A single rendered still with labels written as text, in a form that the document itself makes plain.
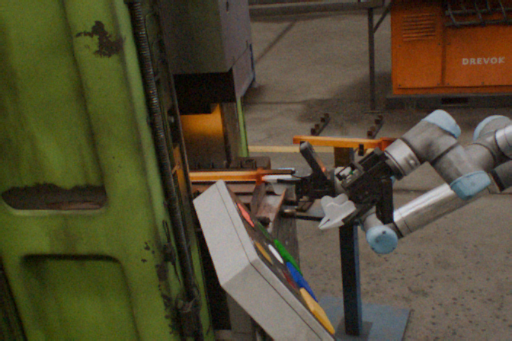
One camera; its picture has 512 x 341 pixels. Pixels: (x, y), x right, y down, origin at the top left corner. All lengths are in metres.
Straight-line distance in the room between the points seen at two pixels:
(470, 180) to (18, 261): 1.08
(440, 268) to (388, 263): 0.25
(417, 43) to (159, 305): 3.90
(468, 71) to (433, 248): 2.18
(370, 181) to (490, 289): 1.78
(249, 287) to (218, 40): 0.66
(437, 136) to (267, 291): 0.52
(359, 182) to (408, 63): 3.86
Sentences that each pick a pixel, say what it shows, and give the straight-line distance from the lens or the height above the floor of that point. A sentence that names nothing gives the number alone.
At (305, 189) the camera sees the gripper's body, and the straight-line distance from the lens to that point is 1.78.
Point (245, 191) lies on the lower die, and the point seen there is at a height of 0.99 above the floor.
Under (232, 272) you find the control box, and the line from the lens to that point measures 1.07.
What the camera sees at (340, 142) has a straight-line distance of 2.16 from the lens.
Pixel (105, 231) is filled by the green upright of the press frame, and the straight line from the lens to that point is 1.50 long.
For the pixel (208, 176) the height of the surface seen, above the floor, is 1.01.
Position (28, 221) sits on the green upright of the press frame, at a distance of 1.58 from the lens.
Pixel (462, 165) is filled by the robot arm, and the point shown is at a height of 1.19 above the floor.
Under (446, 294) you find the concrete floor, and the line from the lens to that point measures 3.00.
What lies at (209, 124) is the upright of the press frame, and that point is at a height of 1.08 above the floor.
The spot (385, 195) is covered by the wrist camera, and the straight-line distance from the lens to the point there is 1.38.
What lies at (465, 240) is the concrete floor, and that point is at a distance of 3.40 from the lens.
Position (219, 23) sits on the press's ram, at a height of 1.48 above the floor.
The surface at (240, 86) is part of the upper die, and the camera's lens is 1.64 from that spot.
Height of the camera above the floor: 1.76
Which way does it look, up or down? 25 degrees down
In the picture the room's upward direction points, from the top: 7 degrees counter-clockwise
